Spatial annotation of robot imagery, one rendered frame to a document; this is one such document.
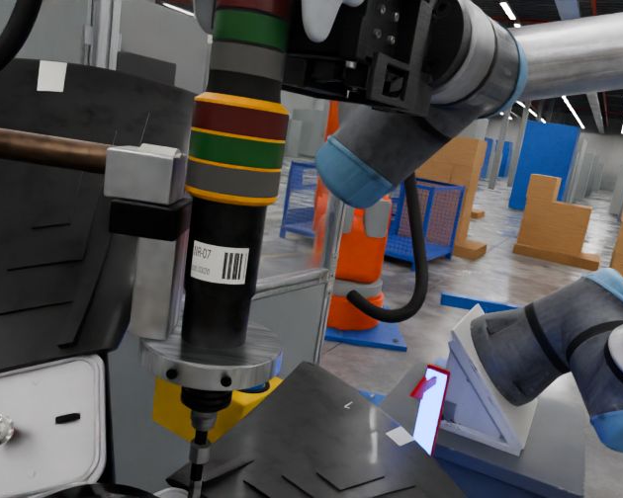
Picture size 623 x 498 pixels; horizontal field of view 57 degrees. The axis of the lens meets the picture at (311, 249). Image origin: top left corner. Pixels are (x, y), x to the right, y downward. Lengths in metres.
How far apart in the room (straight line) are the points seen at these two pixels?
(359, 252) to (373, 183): 3.60
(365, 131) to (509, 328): 0.51
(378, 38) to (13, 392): 0.25
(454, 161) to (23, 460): 7.99
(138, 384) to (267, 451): 0.90
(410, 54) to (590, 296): 0.63
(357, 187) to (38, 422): 0.32
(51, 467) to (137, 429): 1.08
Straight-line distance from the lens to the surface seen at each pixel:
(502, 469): 0.89
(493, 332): 0.95
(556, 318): 0.91
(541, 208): 9.43
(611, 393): 0.82
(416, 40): 0.34
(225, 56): 0.26
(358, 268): 4.13
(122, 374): 1.27
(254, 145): 0.25
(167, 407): 0.84
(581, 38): 0.65
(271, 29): 0.26
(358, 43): 0.31
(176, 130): 0.41
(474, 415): 0.92
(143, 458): 1.43
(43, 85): 0.44
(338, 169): 0.51
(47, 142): 0.29
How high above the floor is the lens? 1.41
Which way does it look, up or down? 12 degrees down
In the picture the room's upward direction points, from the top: 9 degrees clockwise
